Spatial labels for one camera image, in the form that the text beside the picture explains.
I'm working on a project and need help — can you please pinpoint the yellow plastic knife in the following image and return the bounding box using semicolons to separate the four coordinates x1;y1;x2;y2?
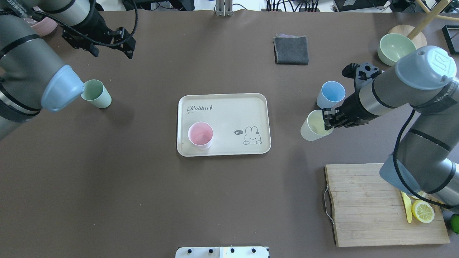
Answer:
400;191;413;223

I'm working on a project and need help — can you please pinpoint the green bowl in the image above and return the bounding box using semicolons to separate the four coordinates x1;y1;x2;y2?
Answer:
377;34;416;66

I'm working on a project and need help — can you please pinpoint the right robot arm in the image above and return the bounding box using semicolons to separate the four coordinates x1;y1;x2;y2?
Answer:
322;46;459;214

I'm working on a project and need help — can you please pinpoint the pink bowl with ice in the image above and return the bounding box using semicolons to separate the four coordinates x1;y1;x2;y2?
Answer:
30;17;58;37

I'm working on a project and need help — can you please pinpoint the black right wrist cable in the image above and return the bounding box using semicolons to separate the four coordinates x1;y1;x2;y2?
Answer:
393;109;459;210

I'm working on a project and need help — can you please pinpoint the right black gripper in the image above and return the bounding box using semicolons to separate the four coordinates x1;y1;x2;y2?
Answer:
323;92;369;131

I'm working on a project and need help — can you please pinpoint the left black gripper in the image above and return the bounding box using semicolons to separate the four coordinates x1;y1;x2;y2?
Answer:
62;7;136;60

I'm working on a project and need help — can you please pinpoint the green cup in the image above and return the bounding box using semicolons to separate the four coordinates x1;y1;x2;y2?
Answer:
81;80;112;109

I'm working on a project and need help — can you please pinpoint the blue cup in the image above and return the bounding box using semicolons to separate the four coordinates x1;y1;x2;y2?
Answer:
316;81;346;109

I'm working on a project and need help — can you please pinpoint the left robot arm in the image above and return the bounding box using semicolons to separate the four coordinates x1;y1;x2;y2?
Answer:
0;0;136;139

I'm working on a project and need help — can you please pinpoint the black frame object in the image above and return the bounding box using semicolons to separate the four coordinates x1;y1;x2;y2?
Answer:
442;25;459;55

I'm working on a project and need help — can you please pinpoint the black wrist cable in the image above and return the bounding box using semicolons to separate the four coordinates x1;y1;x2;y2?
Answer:
29;0;139;48
393;109;459;210

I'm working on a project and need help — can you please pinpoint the pink cup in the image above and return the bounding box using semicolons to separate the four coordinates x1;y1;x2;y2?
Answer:
188;122;214;150

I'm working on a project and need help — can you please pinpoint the pale yellow cup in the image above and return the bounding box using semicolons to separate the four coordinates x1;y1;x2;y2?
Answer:
300;110;334;142

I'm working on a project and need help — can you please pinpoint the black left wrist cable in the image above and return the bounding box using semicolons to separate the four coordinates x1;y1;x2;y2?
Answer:
29;0;139;48

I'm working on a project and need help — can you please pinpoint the wooden cutting board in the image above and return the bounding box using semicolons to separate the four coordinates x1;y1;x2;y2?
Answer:
325;163;450;248

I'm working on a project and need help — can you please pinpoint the wooden stand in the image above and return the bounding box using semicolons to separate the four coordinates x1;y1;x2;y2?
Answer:
388;0;458;49

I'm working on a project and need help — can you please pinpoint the green lime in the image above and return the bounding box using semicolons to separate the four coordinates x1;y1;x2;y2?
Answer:
449;214;459;235

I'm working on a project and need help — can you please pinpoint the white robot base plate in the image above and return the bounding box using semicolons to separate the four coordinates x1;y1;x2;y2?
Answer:
175;246;270;258

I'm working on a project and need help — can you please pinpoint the grey folded cloth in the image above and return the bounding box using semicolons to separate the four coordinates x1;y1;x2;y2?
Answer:
273;34;309;65

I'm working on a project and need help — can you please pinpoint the lower lemon slice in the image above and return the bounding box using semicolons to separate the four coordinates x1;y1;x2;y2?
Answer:
411;200;435;223

